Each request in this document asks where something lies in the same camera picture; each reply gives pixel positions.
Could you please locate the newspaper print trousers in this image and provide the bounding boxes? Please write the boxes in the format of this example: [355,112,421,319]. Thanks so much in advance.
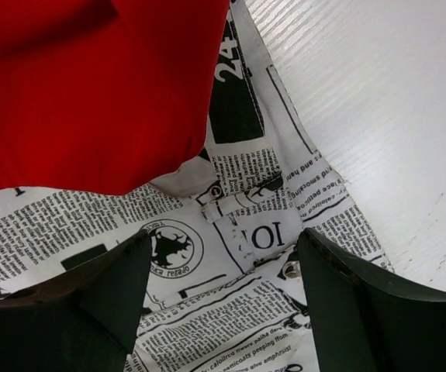
[0,1,390,371]

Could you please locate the red trousers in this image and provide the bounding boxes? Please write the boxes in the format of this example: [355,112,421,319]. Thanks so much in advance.
[0,1,229,195]

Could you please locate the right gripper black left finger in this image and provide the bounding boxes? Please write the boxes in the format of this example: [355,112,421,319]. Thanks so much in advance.
[0,230,152,371]

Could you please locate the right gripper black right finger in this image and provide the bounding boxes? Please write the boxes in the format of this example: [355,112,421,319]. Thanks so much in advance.
[296,228,446,371]

